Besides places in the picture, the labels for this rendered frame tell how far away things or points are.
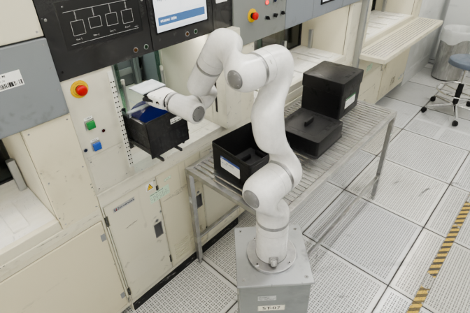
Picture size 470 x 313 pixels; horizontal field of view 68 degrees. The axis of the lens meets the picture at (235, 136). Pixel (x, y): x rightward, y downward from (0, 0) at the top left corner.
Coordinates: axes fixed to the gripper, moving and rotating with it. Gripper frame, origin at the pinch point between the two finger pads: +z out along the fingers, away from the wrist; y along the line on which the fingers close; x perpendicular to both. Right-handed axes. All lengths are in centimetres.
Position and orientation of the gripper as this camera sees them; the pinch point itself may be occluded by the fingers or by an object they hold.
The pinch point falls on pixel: (148, 91)
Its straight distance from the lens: 154.7
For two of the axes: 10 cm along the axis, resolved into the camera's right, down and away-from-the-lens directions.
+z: -7.4, -3.5, 5.8
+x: -0.3, -8.4, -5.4
